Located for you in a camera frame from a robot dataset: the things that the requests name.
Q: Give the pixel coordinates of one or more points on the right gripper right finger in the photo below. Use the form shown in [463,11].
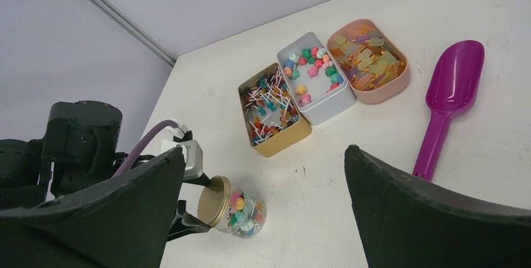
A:
[405,221]

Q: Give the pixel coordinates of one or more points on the clear plastic cup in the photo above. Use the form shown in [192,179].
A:
[245,214]

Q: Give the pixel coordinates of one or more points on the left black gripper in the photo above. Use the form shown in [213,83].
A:
[183,222]

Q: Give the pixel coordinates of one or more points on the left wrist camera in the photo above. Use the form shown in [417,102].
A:
[191,150]

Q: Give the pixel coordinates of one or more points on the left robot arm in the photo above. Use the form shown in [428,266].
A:
[78,150]

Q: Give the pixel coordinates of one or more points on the gold tin of lollipops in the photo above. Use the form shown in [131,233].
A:
[271,118]

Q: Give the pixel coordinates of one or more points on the white tin of candies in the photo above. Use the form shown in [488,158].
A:
[314,79]

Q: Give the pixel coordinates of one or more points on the magenta plastic scoop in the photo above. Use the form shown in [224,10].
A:
[452,91]

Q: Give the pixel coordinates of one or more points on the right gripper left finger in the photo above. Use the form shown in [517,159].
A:
[124,221]

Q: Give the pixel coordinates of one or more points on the gold ring lid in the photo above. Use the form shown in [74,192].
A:
[214,201]

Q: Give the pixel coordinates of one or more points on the pink tin of gummies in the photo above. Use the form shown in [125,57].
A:
[375,68]

